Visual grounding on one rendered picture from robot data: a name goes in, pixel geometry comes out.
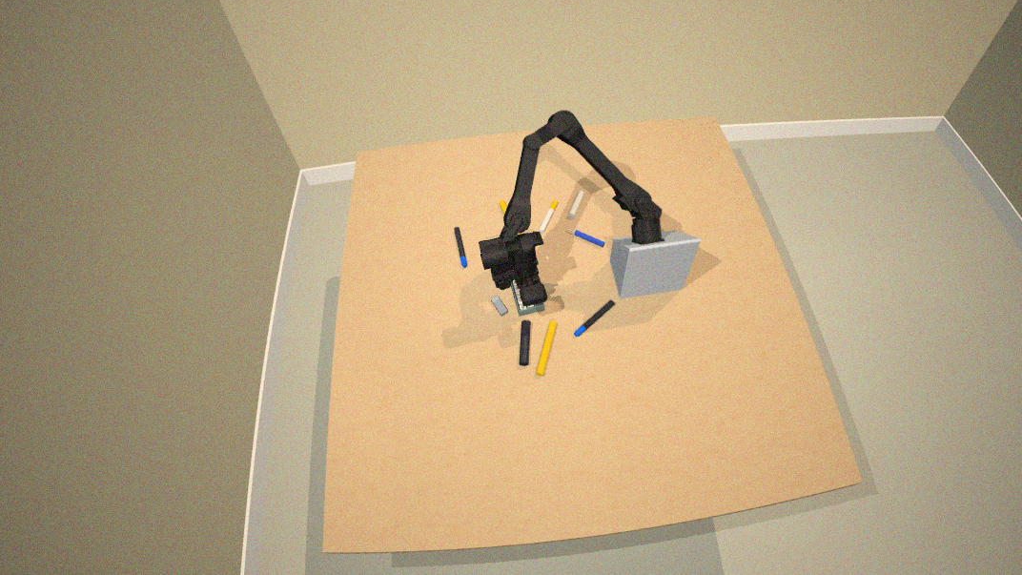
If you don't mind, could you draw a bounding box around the black cylinder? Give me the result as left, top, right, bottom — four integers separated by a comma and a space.
520, 320, 531, 366

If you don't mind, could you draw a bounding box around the black marker with blue cap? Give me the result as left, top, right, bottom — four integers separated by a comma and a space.
454, 227, 467, 268
574, 300, 615, 337

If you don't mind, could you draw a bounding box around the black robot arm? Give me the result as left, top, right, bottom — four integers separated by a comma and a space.
479, 110, 664, 290

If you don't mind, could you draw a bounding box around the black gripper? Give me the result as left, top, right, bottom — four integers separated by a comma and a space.
512, 257, 547, 307

